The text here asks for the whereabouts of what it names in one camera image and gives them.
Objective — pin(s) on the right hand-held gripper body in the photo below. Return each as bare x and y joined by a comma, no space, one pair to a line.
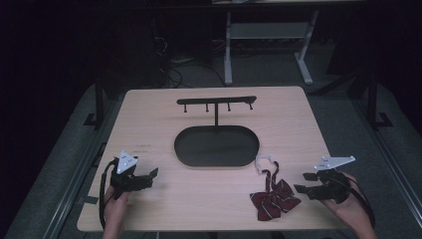
331,187

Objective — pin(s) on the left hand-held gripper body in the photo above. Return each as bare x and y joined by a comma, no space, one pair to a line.
123,181

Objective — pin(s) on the person's left hand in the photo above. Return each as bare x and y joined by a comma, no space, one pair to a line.
116,207

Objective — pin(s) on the person's right hand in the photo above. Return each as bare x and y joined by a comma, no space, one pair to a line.
350,210

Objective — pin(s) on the dark red striped bow tie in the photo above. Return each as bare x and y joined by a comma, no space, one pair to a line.
273,199

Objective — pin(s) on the grey tape strip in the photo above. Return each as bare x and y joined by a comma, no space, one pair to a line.
88,200

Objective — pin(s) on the black hook stand with tray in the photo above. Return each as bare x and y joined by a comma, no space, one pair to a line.
216,146

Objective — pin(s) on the black metal stand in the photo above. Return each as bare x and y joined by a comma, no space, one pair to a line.
373,103
98,106

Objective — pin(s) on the grey metal rail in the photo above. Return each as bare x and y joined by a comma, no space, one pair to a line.
76,172
388,159

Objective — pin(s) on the white metal table frame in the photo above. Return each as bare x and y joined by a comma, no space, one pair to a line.
268,30

